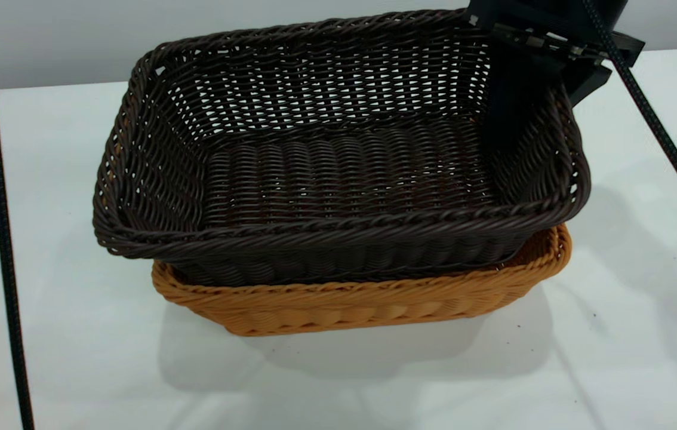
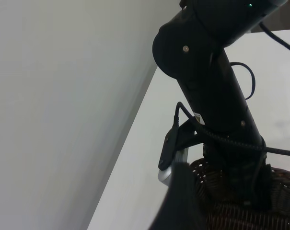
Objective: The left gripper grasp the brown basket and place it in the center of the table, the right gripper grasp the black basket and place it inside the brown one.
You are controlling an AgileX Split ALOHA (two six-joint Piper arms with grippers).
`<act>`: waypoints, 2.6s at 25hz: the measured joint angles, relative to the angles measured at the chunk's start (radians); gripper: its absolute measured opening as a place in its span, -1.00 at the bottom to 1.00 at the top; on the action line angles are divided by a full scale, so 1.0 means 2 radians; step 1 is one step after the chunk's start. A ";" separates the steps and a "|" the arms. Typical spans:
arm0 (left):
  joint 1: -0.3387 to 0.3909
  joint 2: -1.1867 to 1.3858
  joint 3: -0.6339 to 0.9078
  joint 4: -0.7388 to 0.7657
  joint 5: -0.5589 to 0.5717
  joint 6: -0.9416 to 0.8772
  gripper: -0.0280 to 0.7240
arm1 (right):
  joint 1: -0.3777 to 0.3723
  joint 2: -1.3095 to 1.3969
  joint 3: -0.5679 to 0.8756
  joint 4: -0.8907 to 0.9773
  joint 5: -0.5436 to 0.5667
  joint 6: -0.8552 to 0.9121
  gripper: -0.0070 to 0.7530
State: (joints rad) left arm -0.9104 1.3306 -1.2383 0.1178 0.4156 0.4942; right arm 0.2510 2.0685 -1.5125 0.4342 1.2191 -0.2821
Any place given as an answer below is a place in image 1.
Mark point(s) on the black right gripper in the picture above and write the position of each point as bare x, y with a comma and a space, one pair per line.
541, 15

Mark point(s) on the dark brown wicker basket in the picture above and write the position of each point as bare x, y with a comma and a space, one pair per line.
314, 179

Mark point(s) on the light brown wicker basket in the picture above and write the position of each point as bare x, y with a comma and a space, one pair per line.
344, 307

